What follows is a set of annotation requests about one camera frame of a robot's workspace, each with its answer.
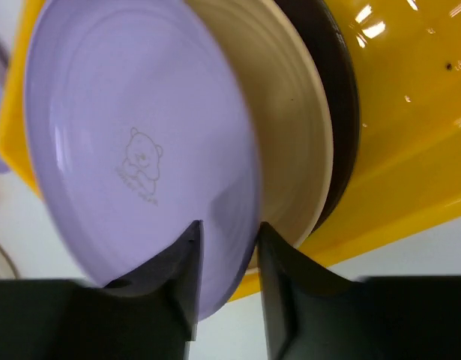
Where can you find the yellow plastic bin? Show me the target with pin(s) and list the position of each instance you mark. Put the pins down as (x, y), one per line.
(406, 56)

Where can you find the cream bear plate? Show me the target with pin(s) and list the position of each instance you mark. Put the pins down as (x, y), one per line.
(288, 106)

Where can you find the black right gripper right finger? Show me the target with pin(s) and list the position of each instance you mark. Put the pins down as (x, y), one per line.
(312, 313)

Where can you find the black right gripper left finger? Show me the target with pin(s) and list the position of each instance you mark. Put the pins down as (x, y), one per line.
(148, 313)

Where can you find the purple plate far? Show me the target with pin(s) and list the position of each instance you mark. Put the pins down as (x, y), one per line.
(136, 127)

